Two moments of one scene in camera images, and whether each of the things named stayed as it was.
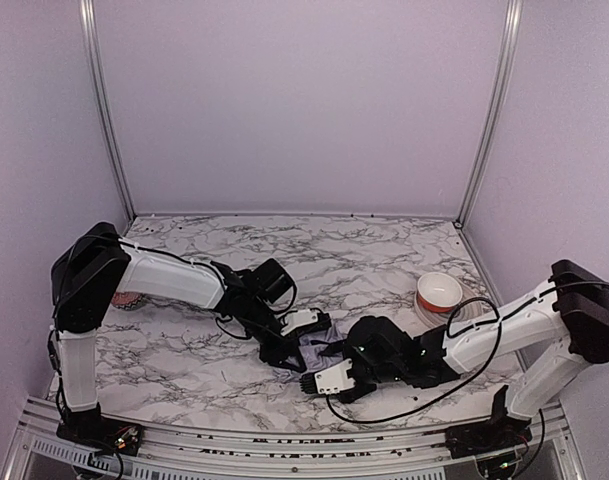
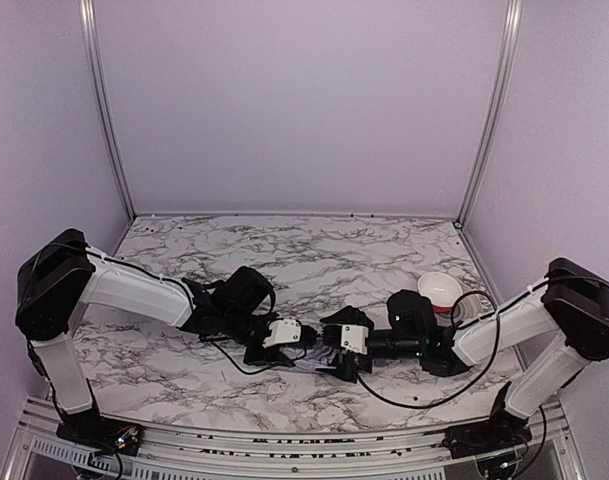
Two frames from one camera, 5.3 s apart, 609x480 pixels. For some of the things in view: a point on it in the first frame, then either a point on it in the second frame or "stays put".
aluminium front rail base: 46,450 stays put
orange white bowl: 439,291 stays put
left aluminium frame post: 91,32 stays put
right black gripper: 357,375 → 351,361
